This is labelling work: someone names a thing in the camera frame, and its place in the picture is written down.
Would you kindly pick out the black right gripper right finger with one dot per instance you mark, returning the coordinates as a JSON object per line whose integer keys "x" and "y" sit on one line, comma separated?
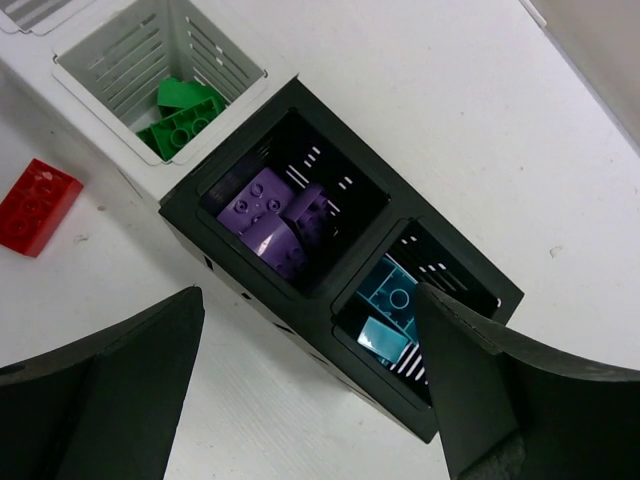
{"x": 510, "y": 407}

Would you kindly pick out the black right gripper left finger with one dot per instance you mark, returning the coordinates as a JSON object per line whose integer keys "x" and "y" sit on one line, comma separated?
{"x": 106, "y": 406}

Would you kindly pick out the teal small lego brick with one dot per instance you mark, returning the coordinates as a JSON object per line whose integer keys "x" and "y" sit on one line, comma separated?
{"x": 384, "y": 342}

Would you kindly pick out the teal rounded lego piece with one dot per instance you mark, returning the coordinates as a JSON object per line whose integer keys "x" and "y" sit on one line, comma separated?
{"x": 389, "y": 289}

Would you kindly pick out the red rectangular lego brick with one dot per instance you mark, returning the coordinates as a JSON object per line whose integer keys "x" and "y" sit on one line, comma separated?
{"x": 35, "y": 206}

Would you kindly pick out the purple printed lego brick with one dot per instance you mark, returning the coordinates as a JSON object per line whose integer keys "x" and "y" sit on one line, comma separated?
{"x": 275, "y": 243}

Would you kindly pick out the purple rectangular lego brick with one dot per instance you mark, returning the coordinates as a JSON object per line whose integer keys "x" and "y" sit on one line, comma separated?
{"x": 265, "y": 192}

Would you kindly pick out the purple rounded lego piece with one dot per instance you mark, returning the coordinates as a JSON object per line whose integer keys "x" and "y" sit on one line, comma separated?
{"x": 310, "y": 216}

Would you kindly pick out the green curved lego brick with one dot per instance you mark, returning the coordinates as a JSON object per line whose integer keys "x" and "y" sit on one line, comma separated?
{"x": 176, "y": 94}

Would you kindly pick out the black double bin container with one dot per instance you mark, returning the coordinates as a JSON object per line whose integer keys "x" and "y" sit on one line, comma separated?
{"x": 377, "y": 213}

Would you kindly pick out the white double bin container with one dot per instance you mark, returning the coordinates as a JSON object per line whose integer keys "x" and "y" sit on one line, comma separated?
{"x": 97, "y": 66}

